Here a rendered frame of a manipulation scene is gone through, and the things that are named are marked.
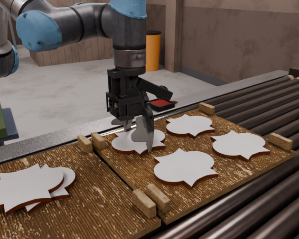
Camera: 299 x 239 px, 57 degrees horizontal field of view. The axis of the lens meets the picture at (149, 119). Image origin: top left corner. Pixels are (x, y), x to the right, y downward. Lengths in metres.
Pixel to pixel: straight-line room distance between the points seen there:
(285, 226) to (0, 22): 0.94
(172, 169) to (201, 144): 0.15
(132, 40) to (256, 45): 3.27
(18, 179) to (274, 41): 3.33
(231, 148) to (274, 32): 3.00
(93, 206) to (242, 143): 0.41
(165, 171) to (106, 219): 0.17
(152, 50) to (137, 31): 4.39
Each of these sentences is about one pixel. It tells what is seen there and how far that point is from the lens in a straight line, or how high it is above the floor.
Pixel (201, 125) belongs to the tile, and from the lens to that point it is 0.82.
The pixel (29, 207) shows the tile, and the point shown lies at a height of 0.95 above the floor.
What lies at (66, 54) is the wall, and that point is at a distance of 5.88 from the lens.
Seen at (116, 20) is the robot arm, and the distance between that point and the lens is 0.61.
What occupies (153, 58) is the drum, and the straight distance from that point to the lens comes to 5.03.
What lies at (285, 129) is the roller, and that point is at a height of 0.92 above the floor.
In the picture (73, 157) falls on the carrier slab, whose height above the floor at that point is 0.94.
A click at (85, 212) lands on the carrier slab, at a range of 0.54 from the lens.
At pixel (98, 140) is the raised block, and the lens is 0.71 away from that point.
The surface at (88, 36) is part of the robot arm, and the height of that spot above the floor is 1.21.
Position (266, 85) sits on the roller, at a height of 0.91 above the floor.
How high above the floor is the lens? 1.30
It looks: 25 degrees down
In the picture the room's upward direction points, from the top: straight up
